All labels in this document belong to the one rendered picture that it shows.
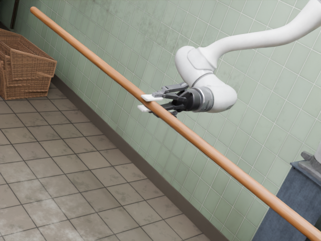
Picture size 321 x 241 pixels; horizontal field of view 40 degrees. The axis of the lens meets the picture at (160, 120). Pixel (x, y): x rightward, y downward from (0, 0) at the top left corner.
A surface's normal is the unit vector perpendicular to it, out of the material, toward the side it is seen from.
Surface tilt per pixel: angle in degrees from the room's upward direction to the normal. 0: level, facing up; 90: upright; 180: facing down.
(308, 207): 90
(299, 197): 90
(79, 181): 0
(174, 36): 90
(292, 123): 90
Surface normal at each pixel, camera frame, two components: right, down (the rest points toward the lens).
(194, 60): -0.34, -0.24
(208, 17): -0.72, 0.06
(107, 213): 0.32, -0.85
